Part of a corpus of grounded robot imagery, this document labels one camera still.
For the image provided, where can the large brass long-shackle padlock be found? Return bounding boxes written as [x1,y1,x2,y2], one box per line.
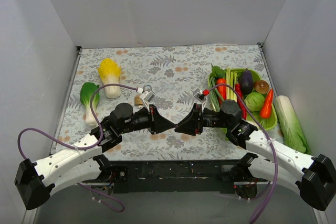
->
[134,84,153,107]

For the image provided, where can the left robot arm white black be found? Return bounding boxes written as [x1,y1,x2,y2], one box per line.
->
[14,103,175,210]

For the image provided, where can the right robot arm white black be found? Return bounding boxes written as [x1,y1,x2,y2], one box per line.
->
[175,100,335,211]

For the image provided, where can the green long beans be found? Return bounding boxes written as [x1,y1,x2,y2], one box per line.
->
[208,74,223,112]

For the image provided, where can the orange red pepper left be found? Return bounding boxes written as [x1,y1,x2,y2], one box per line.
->
[216,78,227,101]

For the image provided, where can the red chili pepper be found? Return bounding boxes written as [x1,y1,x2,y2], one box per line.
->
[235,83,247,120]

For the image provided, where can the green spinach leaves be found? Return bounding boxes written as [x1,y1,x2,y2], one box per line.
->
[210,65,227,79]

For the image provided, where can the white green scallions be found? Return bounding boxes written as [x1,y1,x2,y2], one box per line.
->
[225,67,237,102]

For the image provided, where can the floral table cloth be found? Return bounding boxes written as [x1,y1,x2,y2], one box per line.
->
[58,45,269,161]

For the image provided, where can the round green cabbage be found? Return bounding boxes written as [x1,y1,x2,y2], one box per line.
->
[244,92,265,112]

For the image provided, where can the green plastic basket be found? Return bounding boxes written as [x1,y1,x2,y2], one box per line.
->
[216,68,277,130]

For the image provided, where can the purple eggplant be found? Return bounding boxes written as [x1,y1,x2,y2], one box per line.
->
[238,69,254,95]

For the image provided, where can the yellow napa cabbage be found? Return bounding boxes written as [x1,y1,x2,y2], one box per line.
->
[97,58,121,99]

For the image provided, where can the orange carrot pepper right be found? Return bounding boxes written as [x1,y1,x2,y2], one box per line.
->
[260,89,274,119]

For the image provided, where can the green bok choy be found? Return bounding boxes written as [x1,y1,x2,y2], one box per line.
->
[80,82,100,127]

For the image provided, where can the brown mushroom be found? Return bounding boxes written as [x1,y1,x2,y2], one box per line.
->
[254,80,270,94]

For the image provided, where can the large green napa cabbage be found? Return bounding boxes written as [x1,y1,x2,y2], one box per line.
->
[274,95,309,154]

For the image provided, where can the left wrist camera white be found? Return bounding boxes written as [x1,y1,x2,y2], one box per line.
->
[136,87,155,110]

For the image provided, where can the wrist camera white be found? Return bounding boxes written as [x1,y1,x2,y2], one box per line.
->
[194,89,209,111]
[136,87,155,110]

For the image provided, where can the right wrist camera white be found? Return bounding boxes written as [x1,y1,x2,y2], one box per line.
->
[194,89,209,111]

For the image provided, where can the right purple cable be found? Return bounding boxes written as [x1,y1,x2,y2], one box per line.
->
[207,83,279,224]

